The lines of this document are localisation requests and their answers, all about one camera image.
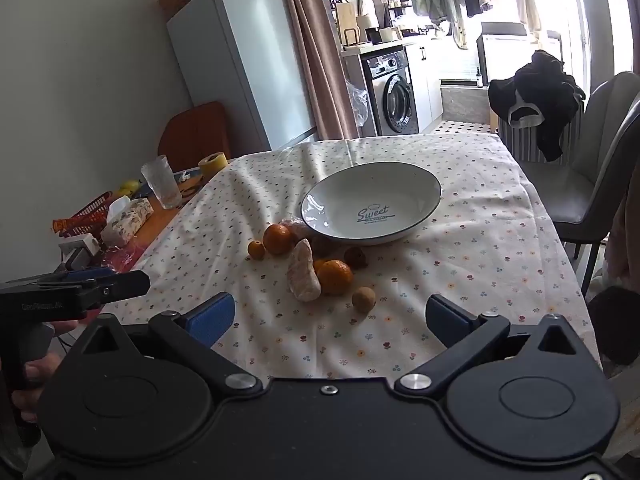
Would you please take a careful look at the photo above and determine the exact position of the brown longan fruit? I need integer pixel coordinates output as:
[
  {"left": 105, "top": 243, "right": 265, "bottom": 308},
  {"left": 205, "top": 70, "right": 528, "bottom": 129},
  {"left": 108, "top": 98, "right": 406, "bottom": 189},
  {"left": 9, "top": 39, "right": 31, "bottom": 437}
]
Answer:
[{"left": 352, "top": 287, "right": 376, "bottom": 314}]

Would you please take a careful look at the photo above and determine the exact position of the small orange kumquat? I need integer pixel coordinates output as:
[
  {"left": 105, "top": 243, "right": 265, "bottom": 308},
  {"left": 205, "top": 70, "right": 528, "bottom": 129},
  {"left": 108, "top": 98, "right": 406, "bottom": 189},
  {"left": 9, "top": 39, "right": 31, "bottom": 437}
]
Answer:
[{"left": 247, "top": 240, "right": 267, "bottom": 261}]

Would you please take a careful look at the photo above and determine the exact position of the peeled pomelo wedge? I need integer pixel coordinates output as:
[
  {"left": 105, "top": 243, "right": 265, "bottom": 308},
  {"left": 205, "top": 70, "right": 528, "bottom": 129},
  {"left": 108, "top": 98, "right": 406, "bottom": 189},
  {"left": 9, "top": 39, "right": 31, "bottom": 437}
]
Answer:
[{"left": 286, "top": 238, "right": 322, "bottom": 302}]

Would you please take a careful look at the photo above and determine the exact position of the dark red small fruit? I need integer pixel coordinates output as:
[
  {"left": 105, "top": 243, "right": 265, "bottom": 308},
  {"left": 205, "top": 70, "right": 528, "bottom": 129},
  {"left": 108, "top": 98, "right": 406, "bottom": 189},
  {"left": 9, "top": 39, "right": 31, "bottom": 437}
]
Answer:
[{"left": 344, "top": 247, "right": 368, "bottom": 270}]

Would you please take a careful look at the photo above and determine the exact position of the large orange mandarin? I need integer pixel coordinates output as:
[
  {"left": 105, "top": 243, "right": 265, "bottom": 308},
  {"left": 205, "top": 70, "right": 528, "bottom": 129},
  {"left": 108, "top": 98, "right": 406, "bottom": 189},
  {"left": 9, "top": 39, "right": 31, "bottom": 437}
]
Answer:
[{"left": 314, "top": 259, "right": 354, "bottom": 296}]

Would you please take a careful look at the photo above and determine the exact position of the pomelo piece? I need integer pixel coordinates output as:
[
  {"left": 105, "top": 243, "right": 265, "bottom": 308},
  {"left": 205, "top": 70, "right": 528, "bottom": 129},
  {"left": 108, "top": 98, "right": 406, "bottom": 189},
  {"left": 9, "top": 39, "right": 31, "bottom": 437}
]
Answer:
[{"left": 279, "top": 218, "right": 314, "bottom": 244}]

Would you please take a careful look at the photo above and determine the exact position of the person left hand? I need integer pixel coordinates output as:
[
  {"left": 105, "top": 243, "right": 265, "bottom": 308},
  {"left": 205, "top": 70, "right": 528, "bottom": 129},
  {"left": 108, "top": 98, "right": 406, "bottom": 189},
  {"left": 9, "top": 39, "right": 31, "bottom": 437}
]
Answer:
[{"left": 12, "top": 352, "right": 63, "bottom": 424}]

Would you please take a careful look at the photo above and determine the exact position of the red plastic basket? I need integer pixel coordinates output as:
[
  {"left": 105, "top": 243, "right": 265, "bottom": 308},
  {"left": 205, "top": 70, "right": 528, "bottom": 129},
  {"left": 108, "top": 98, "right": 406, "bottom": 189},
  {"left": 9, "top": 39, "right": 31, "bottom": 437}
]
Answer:
[{"left": 52, "top": 191, "right": 113, "bottom": 237}]

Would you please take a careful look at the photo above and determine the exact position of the floral tissue pack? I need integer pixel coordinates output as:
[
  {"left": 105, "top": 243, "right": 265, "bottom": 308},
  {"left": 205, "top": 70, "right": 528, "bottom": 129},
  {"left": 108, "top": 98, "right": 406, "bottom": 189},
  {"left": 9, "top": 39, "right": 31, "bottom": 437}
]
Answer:
[{"left": 101, "top": 196, "right": 154, "bottom": 247}]

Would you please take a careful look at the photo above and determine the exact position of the yellow green fruit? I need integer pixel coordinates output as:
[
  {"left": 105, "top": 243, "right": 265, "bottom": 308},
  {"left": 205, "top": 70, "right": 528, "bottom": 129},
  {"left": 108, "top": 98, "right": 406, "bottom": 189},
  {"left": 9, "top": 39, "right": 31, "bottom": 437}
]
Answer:
[{"left": 117, "top": 180, "right": 142, "bottom": 197}]

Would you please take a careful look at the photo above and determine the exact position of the clear drinking glass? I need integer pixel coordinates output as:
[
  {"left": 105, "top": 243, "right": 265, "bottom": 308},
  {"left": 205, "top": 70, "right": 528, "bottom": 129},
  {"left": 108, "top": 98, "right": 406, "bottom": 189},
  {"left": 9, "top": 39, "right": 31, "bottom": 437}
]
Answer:
[{"left": 141, "top": 155, "right": 182, "bottom": 210}]

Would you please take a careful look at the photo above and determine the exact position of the floral white tablecloth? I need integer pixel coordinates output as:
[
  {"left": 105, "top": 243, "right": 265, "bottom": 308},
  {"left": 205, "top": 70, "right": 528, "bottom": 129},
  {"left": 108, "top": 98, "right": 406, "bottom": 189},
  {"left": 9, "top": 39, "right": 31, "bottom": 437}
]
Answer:
[{"left": 110, "top": 132, "right": 597, "bottom": 380}]

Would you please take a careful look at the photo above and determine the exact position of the white bowl blue rim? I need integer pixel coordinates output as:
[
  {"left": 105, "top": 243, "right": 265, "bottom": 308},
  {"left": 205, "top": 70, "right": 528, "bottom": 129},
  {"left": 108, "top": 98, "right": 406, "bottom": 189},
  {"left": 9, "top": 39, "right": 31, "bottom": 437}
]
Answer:
[{"left": 300, "top": 162, "right": 442, "bottom": 245}]

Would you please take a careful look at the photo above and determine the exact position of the yellow tape roll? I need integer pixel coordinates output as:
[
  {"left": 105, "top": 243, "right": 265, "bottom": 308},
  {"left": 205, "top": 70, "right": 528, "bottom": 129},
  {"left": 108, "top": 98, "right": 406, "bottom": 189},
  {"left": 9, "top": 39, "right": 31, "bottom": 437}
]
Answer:
[{"left": 198, "top": 152, "right": 228, "bottom": 182}]

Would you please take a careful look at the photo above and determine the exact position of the orange chair back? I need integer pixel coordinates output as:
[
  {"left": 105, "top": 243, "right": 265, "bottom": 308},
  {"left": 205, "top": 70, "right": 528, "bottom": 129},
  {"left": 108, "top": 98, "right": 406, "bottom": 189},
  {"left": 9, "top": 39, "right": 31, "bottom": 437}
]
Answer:
[{"left": 157, "top": 102, "right": 231, "bottom": 171}]

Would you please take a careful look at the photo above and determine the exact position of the grey dining chair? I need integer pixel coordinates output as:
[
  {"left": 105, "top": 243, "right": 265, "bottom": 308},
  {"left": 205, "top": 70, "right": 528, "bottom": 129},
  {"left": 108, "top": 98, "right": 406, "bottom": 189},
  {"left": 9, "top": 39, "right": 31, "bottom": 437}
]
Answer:
[{"left": 521, "top": 72, "right": 639, "bottom": 292}]

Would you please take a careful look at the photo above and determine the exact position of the silver washing machine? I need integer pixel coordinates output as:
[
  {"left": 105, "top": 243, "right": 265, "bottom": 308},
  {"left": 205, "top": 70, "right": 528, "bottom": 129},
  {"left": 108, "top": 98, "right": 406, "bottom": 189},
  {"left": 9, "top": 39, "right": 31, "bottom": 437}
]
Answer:
[{"left": 361, "top": 47, "right": 419, "bottom": 136}]

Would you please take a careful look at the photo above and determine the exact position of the black clothes pile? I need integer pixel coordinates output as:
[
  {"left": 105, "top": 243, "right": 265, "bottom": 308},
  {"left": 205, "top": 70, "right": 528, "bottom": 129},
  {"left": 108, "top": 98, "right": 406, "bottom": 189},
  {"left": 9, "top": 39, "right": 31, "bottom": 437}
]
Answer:
[{"left": 488, "top": 50, "right": 586, "bottom": 162}]

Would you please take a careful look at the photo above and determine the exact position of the white refrigerator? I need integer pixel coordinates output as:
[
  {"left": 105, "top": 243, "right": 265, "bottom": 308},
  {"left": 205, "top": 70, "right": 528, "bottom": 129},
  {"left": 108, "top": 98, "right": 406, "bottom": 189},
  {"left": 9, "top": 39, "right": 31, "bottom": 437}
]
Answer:
[{"left": 167, "top": 0, "right": 317, "bottom": 157}]

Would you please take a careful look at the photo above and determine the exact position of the pink brown curtain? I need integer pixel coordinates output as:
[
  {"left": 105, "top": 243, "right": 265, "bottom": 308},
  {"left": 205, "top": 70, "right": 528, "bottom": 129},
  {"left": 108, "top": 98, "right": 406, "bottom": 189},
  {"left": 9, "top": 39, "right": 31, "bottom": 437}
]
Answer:
[{"left": 286, "top": 0, "right": 358, "bottom": 140}]

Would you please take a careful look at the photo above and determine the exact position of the wooden cutting board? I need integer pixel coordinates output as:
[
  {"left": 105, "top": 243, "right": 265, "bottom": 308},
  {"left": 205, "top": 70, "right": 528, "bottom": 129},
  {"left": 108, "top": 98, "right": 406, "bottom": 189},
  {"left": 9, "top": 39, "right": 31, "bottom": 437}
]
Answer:
[{"left": 335, "top": 2, "right": 360, "bottom": 47}]

